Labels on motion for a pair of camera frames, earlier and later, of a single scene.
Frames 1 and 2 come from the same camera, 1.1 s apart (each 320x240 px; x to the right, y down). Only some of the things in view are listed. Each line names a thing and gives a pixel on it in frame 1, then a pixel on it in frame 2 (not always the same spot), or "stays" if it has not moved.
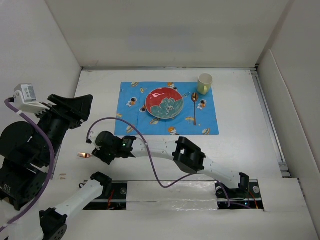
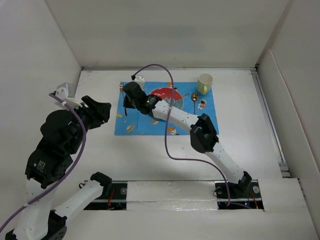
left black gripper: (77, 109) to (100, 111)
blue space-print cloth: (165, 108) stays
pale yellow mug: (204, 81) stays
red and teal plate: (164, 103) stays
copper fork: (84, 155) to (121, 88)
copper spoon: (194, 98) stays
